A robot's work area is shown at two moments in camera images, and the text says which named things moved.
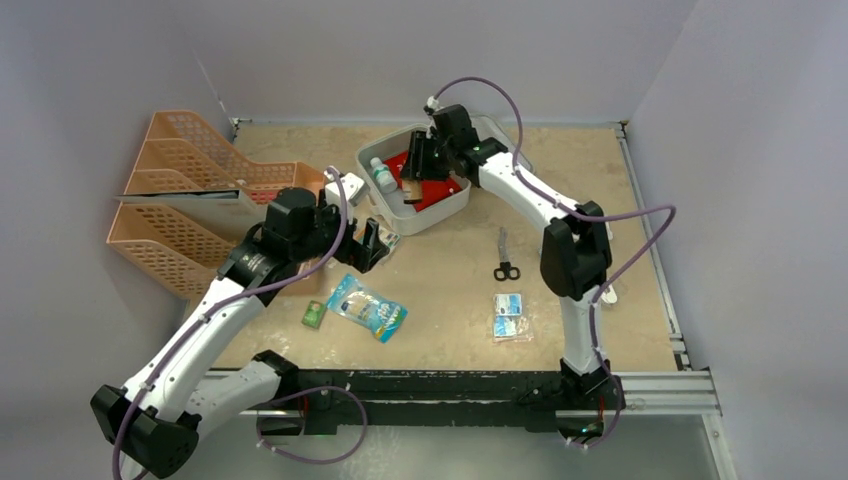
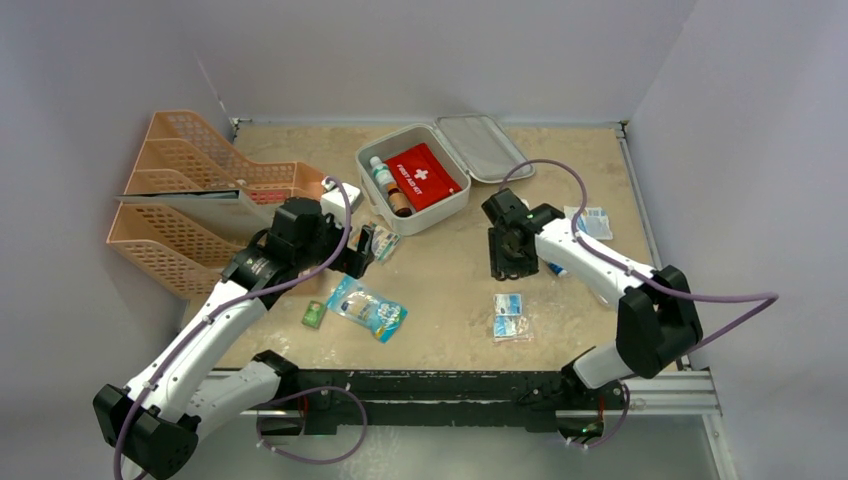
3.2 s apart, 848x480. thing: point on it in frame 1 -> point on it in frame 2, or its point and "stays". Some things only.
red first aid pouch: (433, 191) stays
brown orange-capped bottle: (412, 190) -> (399, 203)
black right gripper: (428, 153) -> (506, 248)
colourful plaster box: (389, 239) stays
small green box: (314, 314) stays
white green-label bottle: (383, 176) stays
